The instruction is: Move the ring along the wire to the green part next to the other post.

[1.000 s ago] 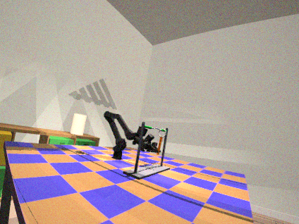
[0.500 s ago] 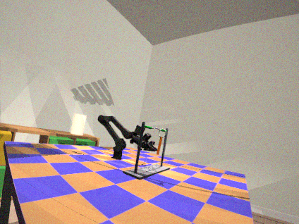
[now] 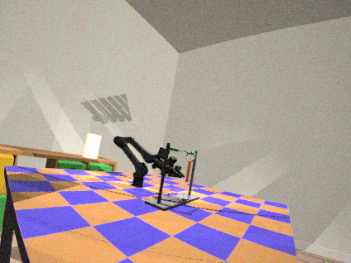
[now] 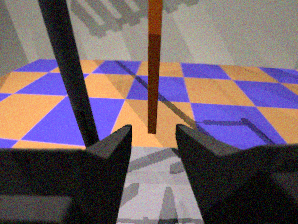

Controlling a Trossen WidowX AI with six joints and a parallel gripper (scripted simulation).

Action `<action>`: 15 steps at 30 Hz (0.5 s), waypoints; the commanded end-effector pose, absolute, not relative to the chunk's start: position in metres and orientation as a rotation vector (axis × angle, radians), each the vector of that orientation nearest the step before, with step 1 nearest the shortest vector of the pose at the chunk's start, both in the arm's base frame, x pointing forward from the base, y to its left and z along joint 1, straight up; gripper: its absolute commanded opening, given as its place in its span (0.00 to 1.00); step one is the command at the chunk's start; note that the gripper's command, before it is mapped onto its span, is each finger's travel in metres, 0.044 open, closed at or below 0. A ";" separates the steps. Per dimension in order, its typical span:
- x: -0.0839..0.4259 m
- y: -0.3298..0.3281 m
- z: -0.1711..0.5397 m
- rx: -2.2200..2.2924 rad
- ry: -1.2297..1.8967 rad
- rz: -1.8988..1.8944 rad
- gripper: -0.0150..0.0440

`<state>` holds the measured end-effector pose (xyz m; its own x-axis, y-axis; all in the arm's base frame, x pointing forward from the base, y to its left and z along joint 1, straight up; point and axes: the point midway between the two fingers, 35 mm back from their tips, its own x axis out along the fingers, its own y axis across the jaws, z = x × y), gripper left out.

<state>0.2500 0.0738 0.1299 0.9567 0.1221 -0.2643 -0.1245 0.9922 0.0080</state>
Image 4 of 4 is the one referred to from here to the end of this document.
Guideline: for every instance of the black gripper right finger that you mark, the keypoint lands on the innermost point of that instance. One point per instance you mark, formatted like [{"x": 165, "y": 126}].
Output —
[{"x": 227, "y": 181}]

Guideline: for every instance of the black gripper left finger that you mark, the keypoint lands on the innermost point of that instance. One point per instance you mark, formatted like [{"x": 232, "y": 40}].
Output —
[{"x": 94, "y": 177}]

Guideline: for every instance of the orange handle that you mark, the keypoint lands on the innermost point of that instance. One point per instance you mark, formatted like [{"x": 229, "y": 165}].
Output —
[{"x": 155, "y": 9}]

